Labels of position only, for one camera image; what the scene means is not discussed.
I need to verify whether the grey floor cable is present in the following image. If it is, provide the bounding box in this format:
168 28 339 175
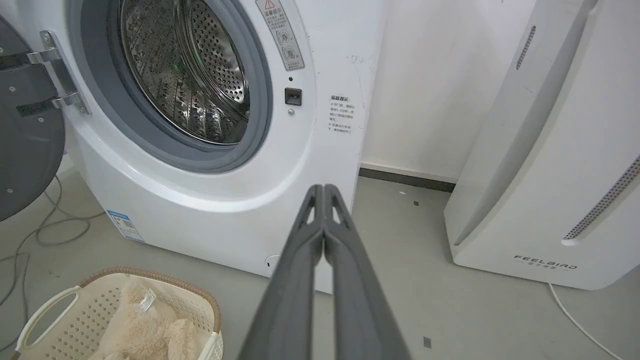
0 175 106 353

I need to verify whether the beige plush toy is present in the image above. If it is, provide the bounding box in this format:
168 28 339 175
90 278 201 360

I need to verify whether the white front-load washing machine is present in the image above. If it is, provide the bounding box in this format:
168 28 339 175
10 0 387 295

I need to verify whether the white air purifier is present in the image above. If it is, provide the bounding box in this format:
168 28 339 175
444 0 640 291

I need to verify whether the cream perforated laundry basket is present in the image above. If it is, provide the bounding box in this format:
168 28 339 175
12 267 224 360

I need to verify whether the white power cable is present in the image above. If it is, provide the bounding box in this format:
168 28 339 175
548 283 626 360

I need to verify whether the grey washing machine door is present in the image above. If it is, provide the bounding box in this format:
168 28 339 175
0 15 67 222

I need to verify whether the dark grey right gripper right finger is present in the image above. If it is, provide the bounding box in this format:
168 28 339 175
323 184 412 360

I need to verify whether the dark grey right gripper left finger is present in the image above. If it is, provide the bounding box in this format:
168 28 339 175
238 184 326 360

